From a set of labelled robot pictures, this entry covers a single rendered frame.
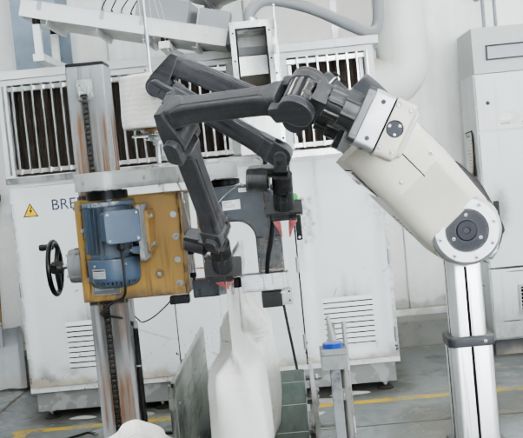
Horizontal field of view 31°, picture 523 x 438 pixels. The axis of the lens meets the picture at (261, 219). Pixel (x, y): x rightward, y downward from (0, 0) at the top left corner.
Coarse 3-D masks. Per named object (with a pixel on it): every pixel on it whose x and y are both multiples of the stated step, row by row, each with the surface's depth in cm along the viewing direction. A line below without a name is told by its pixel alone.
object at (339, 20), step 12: (252, 0) 527; (264, 0) 527; (276, 0) 530; (288, 0) 532; (300, 0) 535; (252, 12) 526; (312, 12) 540; (324, 12) 542; (336, 24) 550; (348, 24) 551; (360, 24) 558; (372, 24) 574
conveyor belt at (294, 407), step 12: (288, 372) 467; (300, 372) 465; (288, 384) 441; (300, 384) 439; (288, 396) 418; (300, 396) 416; (288, 408) 397; (300, 408) 395; (288, 420) 379; (300, 420) 378; (288, 432) 362; (300, 432) 360
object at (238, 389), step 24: (240, 312) 319; (240, 336) 299; (216, 360) 286; (240, 360) 272; (216, 384) 270; (240, 384) 270; (264, 384) 280; (216, 408) 270; (240, 408) 269; (264, 408) 273; (216, 432) 272; (240, 432) 268; (264, 432) 271
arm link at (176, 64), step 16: (160, 64) 253; (176, 64) 253; (192, 64) 253; (160, 80) 254; (192, 80) 254; (208, 80) 254; (224, 80) 253; (240, 80) 255; (288, 128) 252; (304, 128) 251
